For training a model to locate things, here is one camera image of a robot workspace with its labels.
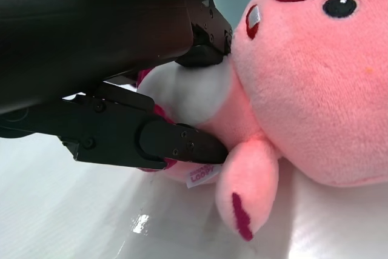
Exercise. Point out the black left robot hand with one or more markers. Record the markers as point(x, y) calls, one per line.
point(91, 28)

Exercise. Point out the pink plush doll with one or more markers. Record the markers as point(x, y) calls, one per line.
point(303, 89)

